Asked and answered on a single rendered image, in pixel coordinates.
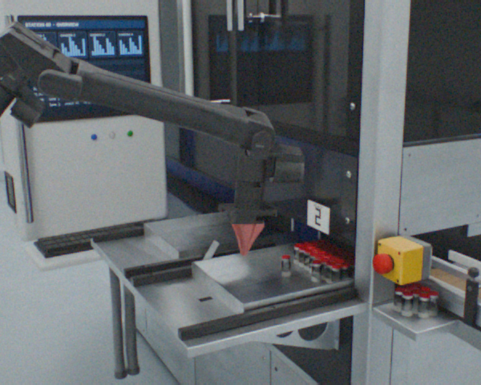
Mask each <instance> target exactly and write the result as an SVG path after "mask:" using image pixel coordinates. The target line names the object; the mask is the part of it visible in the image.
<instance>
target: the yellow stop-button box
mask: <svg viewBox="0 0 481 385"><path fill-rule="evenodd" d="M380 253H385V254H387V255H388V256H389V257H390V260H391V264H392V266H391V271H390V272H389V273H388V274H383V275H382V276H383V277H385V278H388V279H390V280H391V281H394V282H397V283H398V284H399V285H403V284H406V283H410V282H416V281H420V280H425V279H428V278H429V265H430V244H429V243H427V242H425V241H421V240H419V239H417V238H415V237H411V236H408V235H406V234H405V235H401V236H397V237H389V238H385V239H381V240H379V242H378V254H380Z"/></svg>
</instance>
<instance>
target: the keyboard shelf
mask: <svg viewBox="0 0 481 385"><path fill-rule="evenodd" d="M26 254H27V256H28V257H30V259H31V260H32V261H33V262H34V264H36V267H37V268H38V270H39V271H40V272H46V271H51V270H59V269H63V268H67V267H68V266H73V265H80V264H84V263H88V262H93V261H101V260H103V259H102V258H101V257H100V256H99V254H98V253H97V252H96V251H95V250H90V251H84V252H80V253H72V254H67V255H62V256H57V257H50V258H45V257H44V256H43V255H42V254H41V253H40V252H39V251H38V250H37V248H36V247H35V245H28V246H27V247H26Z"/></svg>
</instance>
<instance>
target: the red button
mask: <svg viewBox="0 0 481 385"><path fill-rule="evenodd" d="M372 266H373V269H374V270H375V272H376V273H378V274H381V275H383V274H388V273H389V272H390V271H391V266H392V264H391V260H390V257H389V256H388V255H387V254H385V253H380V254H377V255H375V257H373V259H372Z"/></svg>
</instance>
